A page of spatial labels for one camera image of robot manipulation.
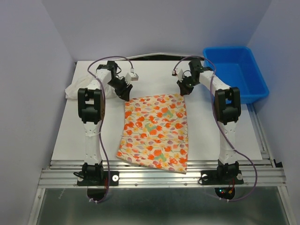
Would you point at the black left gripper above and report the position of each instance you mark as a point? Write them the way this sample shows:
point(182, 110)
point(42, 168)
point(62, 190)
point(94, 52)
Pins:
point(124, 93)

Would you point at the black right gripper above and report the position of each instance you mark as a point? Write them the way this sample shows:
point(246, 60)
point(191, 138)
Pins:
point(183, 89)

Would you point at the white ruffled skirt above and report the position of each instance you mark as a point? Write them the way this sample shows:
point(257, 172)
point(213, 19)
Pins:
point(90, 83)

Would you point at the orange floral patterned skirt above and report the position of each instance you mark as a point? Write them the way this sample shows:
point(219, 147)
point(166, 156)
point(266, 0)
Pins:
point(155, 133)

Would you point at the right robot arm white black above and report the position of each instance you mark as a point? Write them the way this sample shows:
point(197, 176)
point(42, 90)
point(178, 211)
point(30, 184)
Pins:
point(226, 108)

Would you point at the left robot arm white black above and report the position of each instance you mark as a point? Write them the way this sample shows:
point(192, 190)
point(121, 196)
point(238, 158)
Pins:
point(91, 111)

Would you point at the blue plastic bin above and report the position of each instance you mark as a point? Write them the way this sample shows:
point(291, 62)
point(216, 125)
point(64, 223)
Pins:
point(236, 66)

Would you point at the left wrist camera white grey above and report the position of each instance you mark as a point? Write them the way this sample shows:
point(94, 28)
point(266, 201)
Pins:
point(131, 77)

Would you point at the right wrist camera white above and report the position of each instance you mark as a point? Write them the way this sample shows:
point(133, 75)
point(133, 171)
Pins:
point(179, 73)

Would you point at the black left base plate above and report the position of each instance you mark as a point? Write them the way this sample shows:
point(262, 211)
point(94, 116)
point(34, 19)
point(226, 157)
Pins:
point(113, 178)

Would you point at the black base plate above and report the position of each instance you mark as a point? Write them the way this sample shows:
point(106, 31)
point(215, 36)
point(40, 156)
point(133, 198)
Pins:
point(212, 177)
point(113, 178)

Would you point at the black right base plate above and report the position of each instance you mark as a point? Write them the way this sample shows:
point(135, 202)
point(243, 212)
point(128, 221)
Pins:
point(212, 177)

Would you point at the aluminium rail frame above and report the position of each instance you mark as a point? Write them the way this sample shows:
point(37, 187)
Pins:
point(153, 197)

